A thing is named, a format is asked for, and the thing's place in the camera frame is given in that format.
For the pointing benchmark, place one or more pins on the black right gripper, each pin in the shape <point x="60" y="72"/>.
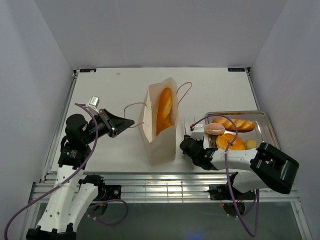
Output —
<point x="201" y="142"/>

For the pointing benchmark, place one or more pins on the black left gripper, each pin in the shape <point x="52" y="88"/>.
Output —
<point x="114" y="124"/>

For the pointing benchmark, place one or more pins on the beige paper bag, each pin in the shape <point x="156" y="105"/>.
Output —
<point x="161" y="149"/>

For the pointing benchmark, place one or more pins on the long baguette fake bread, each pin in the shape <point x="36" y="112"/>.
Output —
<point x="164" y="111"/>

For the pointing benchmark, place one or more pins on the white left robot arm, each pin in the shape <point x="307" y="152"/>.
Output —
<point x="71" y="196"/>

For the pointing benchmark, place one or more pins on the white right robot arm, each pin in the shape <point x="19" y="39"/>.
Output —
<point x="259" y="168"/>

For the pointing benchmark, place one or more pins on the pink sugared fake doughnut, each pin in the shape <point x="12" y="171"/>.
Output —
<point x="214" y="129"/>

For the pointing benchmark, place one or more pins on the small round fake bun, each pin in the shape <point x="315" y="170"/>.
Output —
<point x="250" y="144"/>

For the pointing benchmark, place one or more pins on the scored oval fake loaf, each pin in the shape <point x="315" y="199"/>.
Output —
<point x="241" y="125"/>

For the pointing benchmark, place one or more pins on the metal baking tray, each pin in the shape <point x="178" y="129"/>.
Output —
<point x="263" y="131"/>

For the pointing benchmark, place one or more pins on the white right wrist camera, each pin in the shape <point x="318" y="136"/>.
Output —
<point x="197" y="132"/>

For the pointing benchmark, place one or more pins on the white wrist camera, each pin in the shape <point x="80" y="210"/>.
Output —
<point x="197" y="132"/>
<point x="92" y="105"/>

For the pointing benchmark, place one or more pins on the ring shaped fake bread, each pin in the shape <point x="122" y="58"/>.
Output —
<point x="230" y="140"/>

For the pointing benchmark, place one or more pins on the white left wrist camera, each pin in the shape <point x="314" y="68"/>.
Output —
<point x="92" y="105"/>

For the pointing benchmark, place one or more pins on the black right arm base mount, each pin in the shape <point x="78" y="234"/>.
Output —
<point x="222" y="192"/>

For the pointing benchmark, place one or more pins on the aluminium frame rail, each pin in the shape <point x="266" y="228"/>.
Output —
<point x="166" y="188"/>

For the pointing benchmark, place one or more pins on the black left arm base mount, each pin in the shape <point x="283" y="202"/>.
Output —
<point x="108" y="192"/>

